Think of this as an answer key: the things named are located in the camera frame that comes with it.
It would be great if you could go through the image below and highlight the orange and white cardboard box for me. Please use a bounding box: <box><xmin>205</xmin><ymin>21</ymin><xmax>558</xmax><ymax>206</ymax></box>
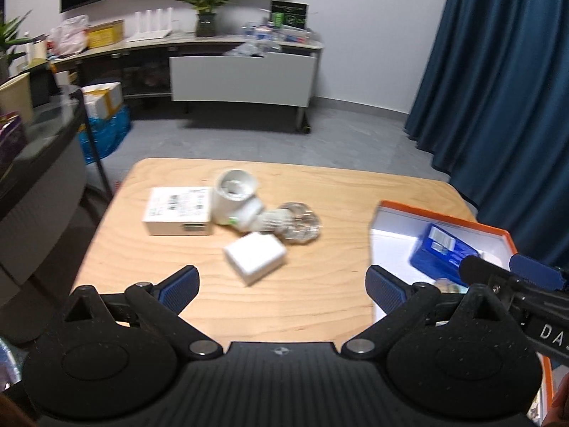
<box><xmin>369</xmin><ymin>200</ymin><xmax>555</xmax><ymax>427</ymax></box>

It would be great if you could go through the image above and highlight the potted plant in dark vase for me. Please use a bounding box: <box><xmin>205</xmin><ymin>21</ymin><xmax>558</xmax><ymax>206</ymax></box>
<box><xmin>177</xmin><ymin>0</ymin><xmax>250</xmax><ymax>38</ymax></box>

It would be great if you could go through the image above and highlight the red and white plastic bag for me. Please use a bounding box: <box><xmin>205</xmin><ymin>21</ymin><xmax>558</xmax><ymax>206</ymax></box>
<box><xmin>48</xmin><ymin>15</ymin><xmax>90</xmax><ymax>56</ymax></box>

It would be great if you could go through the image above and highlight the black and green box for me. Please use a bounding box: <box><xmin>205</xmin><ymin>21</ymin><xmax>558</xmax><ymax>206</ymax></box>
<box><xmin>270</xmin><ymin>0</ymin><xmax>309</xmax><ymax>30</ymax></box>

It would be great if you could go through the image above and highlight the leafy plant in metal pot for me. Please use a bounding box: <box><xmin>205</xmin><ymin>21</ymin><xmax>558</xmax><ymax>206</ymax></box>
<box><xmin>0</xmin><ymin>11</ymin><xmax>34</xmax><ymax>83</ymax></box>

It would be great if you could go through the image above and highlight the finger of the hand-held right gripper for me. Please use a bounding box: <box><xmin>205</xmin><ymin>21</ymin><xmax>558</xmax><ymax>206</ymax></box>
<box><xmin>459</xmin><ymin>255</ymin><xmax>525</xmax><ymax>296</ymax></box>
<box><xmin>509</xmin><ymin>254</ymin><xmax>569</xmax><ymax>293</ymax></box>

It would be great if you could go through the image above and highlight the person's right hand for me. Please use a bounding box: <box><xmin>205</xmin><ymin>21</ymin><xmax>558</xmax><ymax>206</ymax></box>
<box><xmin>546</xmin><ymin>374</ymin><xmax>569</xmax><ymax>427</ymax></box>

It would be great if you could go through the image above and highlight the clear plastic bag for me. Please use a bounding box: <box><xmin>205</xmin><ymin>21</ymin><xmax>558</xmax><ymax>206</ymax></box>
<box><xmin>222</xmin><ymin>40</ymin><xmax>283</xmax><ymax>58</ymax></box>

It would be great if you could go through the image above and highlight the white cabinet drawer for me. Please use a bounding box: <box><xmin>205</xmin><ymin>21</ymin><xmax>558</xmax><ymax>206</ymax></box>
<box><xmin>169</xmin><ymin>51</ymin><xmax>317</xmax><ymax>110</ymax></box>

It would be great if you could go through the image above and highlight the white router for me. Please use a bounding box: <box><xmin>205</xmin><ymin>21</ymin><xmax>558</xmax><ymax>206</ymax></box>
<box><xmin>129</xmin><ymin>6</ymin><xmax>174</xmax><ymax>42</ymax></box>

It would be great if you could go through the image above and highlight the dark round table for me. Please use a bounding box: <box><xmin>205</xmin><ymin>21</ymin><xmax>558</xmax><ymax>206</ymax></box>
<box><xmin>0</xmin><ymin>84</ymin><xmax>90</xmax><ymax>290</ymax></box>

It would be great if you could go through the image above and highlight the dark blue curtain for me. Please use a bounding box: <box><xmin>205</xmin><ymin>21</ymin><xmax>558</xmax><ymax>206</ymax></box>
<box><xmin>404</xmin><ymin>0</ymin><xmax>569</xmax><ymax>272</ymax></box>

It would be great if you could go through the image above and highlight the grey television cabinet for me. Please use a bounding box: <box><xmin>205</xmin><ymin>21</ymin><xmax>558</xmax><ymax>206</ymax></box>
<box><xmin>47</xmin><ymin>31</ymin><xmax>325</xmax><ymax>134</ymax></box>

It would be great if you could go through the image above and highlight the white and yellow cardboard box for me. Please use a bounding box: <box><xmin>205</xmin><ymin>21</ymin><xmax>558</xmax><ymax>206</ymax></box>
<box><xmin>82</xmin><ymin>82</ymin><xmax>123</xmax><ymax>118</ymax></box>

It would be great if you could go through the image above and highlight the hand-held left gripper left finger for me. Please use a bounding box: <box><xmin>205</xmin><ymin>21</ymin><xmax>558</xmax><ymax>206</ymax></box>
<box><xmin>62</xmin><ymin>265</ymin><xmax>223</xmax><ymax>361</ymax></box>

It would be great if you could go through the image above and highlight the clear glass bottle silver cap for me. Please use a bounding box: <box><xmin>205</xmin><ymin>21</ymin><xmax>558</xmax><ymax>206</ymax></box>
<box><xmin>258</xmin><ymin>202</ymin><xmax>321</xmax><ymax>246</ymax></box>

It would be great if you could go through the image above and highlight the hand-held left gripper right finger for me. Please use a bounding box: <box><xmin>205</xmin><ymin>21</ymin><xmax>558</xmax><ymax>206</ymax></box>
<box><xmin>342</xmin><ymin>265</ymin><xmax>507</xmax><ymax>359</ymax></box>

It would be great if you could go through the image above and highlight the white plug adapter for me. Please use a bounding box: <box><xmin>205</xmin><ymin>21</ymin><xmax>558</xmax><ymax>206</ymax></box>
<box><xmin>223</xmin><ymin>231</ymin><xmax>287</xmax><ymax>286</ymax></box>

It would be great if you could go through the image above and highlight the blue rectangular tin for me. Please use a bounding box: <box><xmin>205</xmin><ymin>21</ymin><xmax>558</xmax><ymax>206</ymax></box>
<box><xmin>409</xmin><ymin>223</ymin><xmax>482</xmax><ymax>286</ymax></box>

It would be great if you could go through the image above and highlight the pile of small packets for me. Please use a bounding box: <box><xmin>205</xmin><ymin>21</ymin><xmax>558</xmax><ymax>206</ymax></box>
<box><xmin>240</xmin><ymin>20</ymin><xmax>314</xmax><ymax>45</ymax></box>

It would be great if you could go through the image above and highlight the blue plastic bag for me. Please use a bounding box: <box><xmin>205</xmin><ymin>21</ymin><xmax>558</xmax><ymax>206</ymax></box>
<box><xmin>78</xmin><ymin>104</ymin><xmax>132</xmax><ymax>163</ymax></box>

